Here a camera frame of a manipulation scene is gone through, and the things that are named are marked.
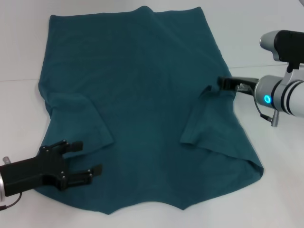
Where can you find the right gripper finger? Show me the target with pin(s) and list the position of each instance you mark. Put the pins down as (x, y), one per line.
(226, 83)

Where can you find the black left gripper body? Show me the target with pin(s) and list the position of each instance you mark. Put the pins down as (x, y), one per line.
(31, 173)

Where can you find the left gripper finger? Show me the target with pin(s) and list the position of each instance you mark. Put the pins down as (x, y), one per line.
(76, 146)
(78, 179)

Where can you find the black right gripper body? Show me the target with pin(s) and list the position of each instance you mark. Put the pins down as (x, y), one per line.
(251, 82)

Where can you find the teal blue shirt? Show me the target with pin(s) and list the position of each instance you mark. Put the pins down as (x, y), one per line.
(142, 95)

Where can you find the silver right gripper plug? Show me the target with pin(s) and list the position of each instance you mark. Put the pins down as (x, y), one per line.
(242, 87)

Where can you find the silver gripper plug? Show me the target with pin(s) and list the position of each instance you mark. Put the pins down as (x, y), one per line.
(6, 160)
(242, 87)

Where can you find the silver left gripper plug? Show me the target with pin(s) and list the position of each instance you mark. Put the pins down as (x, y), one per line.
(6, 160)

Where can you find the silver right camera bracket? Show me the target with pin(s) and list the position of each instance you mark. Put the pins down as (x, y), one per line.
(293, 72)

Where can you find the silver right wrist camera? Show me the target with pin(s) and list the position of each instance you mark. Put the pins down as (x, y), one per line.
(287, 45)

